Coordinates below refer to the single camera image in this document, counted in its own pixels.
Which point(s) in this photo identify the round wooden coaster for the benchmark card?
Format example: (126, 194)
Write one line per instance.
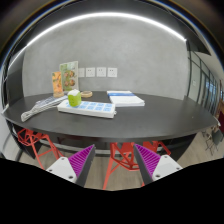
(86, 94)

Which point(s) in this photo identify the orange menu card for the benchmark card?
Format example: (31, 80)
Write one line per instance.
(57, 84)

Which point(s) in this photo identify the curved ceiling light strip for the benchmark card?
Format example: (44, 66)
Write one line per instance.
(99, 15)

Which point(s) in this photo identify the white power strip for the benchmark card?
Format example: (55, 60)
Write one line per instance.
(87, 108)

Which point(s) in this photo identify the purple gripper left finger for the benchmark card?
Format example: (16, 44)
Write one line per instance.
(75, 168)

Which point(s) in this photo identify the glass partition wall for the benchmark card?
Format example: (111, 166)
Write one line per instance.
(204, 88)

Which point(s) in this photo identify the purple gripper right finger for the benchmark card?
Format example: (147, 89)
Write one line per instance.
(153, 166)

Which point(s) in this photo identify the red metal chair middle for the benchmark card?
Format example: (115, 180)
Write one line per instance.
(123, 171)

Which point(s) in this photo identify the white wall socket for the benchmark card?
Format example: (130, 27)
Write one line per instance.
(101, 71)
(81, 72)
(112, 72)
(90, 72)

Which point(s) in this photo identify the white blue book stack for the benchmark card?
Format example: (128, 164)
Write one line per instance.
(125, 99)

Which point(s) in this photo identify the red metal chair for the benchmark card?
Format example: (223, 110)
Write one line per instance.
(153, 146)
(123, 171)
(30, 138)

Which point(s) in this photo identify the red metal chair right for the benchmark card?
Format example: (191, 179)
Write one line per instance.
(153, 146)

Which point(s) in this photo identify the red metal chair left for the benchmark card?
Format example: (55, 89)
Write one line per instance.
(30, 138)

